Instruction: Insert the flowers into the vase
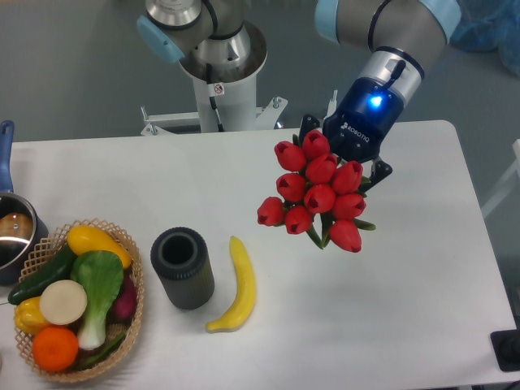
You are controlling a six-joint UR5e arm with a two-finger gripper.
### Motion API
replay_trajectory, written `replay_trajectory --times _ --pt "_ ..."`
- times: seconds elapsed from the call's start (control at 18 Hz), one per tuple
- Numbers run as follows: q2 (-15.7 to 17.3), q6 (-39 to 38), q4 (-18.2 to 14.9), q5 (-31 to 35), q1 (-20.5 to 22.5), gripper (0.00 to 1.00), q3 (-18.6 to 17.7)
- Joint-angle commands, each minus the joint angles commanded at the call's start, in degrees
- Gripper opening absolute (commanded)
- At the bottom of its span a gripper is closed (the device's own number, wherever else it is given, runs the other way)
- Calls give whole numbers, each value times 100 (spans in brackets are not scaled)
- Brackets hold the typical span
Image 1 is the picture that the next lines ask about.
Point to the blue plastic bag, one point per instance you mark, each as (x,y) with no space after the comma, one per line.
(490,26)

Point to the green bok choy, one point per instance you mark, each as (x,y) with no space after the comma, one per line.
(101,274)

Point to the woven wicker basket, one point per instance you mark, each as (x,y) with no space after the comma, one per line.
(124,331)

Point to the green chili pepper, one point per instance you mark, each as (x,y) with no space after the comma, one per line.
(89,359)

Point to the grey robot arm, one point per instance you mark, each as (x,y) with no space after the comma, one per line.
(404,38)

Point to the yellow squash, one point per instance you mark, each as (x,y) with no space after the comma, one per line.
(85,238)

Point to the dark green cucumber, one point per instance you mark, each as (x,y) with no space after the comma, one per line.
(59,267)

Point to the red tulip bouquet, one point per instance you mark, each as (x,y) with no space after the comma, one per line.
(317,195)

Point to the round white radish slice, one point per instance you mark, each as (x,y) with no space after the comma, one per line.
(63,302)

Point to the black device at table edge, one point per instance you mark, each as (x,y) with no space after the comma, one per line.
(506,349)

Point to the purple sweet potato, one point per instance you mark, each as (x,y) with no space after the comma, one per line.
(125,305)

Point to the dark grey ribbed vase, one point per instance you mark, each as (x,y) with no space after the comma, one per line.
(181,260)

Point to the yellow bell pepper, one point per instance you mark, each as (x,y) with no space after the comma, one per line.
(29,318)

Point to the orange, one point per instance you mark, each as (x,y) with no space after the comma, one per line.
(55,348)

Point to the blue saucepan with handle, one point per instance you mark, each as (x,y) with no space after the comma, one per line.
(21,227)

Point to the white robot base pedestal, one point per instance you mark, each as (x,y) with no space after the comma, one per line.
(224,75)

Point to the white frame at right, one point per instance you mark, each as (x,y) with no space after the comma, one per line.
(504,186)

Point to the yellow banana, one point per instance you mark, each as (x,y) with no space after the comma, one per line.
(246,291)

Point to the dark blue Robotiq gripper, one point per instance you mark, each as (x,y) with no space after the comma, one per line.
(359,125)

